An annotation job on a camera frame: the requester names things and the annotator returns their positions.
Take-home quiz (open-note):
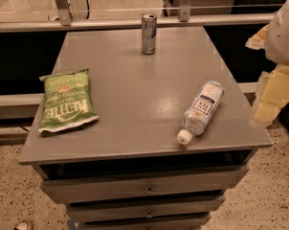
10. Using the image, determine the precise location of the silver redbull can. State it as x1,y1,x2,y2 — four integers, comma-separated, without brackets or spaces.
142,13,157,55

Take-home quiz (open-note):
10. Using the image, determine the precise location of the white shoe tip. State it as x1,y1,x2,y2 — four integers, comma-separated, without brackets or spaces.
13,220,33,230

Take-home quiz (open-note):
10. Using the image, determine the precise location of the clear plastic bottle white cap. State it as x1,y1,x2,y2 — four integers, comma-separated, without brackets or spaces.
177,80,225,145

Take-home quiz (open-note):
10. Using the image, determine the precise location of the green potato chips bag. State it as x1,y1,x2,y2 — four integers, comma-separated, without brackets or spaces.
38,69,99,133

